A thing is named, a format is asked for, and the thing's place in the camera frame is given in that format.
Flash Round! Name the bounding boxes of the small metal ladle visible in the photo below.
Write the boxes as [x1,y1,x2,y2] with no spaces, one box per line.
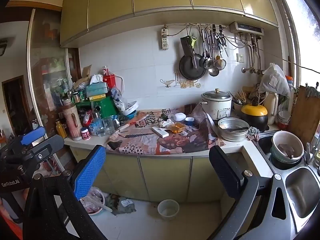
[202,30,212,69]

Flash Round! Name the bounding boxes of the pink patterned thermos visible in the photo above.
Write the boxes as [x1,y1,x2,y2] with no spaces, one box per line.
[61,98,83,141]

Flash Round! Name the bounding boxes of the kitchen scissors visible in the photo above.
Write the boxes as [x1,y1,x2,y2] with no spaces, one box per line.
[217,29,229,57]

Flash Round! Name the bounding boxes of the newspaper print tablecloth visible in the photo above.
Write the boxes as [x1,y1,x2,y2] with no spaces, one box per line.
[104,104,227,154]

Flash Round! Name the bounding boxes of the flat yellow box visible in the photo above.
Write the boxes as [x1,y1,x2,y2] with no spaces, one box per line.
[86,94,107,102]

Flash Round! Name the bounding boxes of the grey plastic bag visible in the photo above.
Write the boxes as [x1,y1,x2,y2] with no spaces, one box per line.
[105,194,137,215]

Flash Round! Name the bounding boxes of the kitchen cleaver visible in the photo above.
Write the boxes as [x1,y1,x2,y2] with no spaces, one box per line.
[180,35,198,69]

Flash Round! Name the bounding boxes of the teal tissue pack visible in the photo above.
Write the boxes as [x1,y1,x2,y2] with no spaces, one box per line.
[86,74,109,98]

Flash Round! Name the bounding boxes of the long white box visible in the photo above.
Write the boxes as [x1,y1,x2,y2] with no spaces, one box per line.
[152,126,169,138]

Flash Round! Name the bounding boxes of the white rice cooker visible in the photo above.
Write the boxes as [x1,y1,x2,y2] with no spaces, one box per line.
[201,88,233,120]

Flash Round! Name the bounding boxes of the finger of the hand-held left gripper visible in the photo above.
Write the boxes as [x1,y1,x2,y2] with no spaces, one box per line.
[0,126,47,155]
[15,134,65,167]

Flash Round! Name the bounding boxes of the black hanging wok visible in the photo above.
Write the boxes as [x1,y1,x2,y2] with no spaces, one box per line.
[179,53,207,80]

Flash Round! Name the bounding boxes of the stacked bowls in sink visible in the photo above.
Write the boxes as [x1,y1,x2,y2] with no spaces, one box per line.
[271,131,304,163]

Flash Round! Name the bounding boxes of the black cable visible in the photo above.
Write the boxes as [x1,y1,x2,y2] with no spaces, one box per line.
[260,47,320,74]

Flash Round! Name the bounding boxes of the glass mug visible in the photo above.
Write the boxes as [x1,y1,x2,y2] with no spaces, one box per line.
[102,117,116,135]

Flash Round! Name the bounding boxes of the wooden cutting board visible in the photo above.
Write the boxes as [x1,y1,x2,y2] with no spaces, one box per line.
[287,85,320,145]

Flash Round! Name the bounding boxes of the brown cardboard piece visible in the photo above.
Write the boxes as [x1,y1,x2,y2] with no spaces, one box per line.
[75,65,92,88]

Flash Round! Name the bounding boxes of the round aluminium pot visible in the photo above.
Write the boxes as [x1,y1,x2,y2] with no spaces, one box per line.
[217,117,250,142]

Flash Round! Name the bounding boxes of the yellow bottle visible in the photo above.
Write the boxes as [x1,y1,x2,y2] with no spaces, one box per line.
[55,120,67,140]

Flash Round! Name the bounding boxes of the black pot with yellow lid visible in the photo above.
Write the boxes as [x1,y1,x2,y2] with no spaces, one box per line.
[241,102,268,132]

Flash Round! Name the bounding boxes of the sink faucet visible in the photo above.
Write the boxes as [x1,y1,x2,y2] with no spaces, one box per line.
[304,142,315,164]

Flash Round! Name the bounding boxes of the translucent plastic bag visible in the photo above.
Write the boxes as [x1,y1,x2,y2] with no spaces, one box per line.
[259,63,291,98]

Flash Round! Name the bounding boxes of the wall water heater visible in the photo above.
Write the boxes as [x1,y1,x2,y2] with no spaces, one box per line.
[229,21,265,35]

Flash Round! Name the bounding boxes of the yellow upper cabinets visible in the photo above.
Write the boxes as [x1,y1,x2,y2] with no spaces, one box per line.
[60,0,279,48]

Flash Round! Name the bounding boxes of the white kettle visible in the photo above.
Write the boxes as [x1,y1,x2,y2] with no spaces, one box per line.
[264,92,278,125]

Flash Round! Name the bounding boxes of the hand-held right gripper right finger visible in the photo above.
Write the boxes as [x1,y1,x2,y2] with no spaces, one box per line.
[209,145,298,240]

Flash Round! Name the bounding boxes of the yellow plastic tray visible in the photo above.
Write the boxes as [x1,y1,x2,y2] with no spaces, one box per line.
[172,122,187,133]

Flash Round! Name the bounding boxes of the small white plastic bucket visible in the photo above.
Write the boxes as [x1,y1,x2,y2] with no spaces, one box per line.
[157,199,180,221]

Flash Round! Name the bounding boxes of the blue plastic basket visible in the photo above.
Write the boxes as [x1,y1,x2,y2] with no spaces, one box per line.
[120,110,138,122]

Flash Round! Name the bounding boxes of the window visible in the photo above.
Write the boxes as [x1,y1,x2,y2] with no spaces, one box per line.
[272,0,320,90]

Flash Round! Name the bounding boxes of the metal hook rail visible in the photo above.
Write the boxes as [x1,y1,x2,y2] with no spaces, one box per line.
[164,24,227,28]

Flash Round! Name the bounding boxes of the white powder bag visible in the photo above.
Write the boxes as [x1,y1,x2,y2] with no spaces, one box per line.
[114,99,128,112]

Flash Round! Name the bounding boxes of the round white tray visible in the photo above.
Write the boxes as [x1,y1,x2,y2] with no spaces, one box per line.
[124,100,139,114]

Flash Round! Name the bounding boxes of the green metal box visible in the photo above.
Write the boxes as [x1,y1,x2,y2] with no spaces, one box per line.
[76,96,118,119]

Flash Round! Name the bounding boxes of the tableware wall sticker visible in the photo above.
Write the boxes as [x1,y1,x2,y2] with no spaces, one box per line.
[160,69,202,89]

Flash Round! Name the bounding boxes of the steel sink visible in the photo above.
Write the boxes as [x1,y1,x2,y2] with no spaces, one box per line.
[255,130,320,233]

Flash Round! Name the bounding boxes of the red tin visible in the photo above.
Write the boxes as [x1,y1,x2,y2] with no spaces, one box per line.
[103,74,116,93]

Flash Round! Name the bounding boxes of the red basin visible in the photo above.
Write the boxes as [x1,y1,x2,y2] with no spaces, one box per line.
[81,187,105,214]

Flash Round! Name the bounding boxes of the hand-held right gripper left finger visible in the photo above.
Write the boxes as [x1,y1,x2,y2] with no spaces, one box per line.
[22,145,108,240]

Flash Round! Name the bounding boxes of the dish cloth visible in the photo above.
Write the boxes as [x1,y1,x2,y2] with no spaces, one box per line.
[246,127,260,140]

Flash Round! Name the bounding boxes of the wall faucet pipes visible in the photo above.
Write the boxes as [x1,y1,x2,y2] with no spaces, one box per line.
[241,39,264,75]

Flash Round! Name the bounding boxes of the white power strip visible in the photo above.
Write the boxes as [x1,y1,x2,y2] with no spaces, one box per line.
[161,27,169,50]

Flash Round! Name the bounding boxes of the chopsticks in holder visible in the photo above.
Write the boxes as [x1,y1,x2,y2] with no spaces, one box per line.
[234,89,250,105]

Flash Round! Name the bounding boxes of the glass door cabinet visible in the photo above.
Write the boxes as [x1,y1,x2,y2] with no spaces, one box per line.
[26,9,82,135]

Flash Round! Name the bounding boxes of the large metal ladle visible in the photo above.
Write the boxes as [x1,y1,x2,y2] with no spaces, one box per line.
[208,30,220,77]

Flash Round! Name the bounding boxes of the clear water bottle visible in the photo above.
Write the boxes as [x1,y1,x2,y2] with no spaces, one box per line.
[89,112,105,137]

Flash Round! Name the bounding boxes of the stacked small bowls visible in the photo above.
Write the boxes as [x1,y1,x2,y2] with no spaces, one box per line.
[277,110,291,130]

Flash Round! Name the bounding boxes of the metal strainer spoon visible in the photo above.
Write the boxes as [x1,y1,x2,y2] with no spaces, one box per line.
[215,55,227,70]

